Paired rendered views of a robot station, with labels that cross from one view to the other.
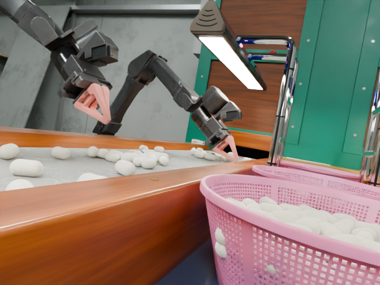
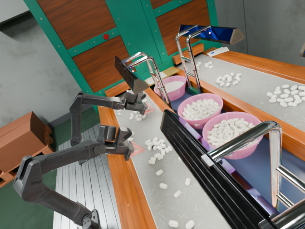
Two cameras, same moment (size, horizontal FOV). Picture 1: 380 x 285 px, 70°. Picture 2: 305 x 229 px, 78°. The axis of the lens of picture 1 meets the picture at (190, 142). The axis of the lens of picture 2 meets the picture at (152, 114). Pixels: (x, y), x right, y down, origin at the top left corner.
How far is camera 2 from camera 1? 0.75 m
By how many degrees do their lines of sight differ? 42
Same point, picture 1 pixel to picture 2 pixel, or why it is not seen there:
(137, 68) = (77, 108)
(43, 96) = not seen: outside the picture
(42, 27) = (99, 149)
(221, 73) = (84, 61)
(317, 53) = (126, 23)
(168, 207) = not seen: hidden behind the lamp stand
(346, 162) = (166, 66)
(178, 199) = not seen: hidden behind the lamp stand
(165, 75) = (97, 101)
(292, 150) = (144, 75)
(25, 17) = (90, 153)
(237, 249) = (235, 154)
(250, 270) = (238, 154)
